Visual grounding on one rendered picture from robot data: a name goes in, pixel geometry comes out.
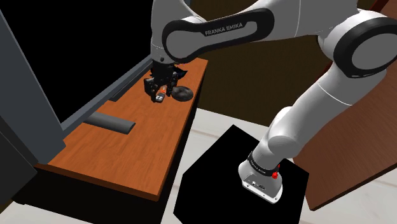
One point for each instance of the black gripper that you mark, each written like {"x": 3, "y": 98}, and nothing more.
{"x": 162, "y": 73}

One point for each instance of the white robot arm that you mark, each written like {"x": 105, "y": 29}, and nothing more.
{"x": 313, "y": 102}

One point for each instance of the small grey remote control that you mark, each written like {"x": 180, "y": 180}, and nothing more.
{"x": 160, "y": 98}

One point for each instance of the black angular object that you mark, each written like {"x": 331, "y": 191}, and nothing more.
{"x": 181, "y": 71}

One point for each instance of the dark grey round dish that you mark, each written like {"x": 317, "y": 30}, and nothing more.
{"x": 183, "y": 94}

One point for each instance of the brown wooden tv stand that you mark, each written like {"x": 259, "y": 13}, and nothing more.
{"x": 133, "y": 155}

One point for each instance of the large black television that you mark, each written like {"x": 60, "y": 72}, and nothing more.
{"x": 77, "y": 52}

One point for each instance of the black robot stand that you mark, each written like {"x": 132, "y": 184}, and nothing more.
{"x": 214, "y": 186}

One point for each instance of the brown wooden door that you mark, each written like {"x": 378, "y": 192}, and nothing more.
{"x": 356, "y": 139}

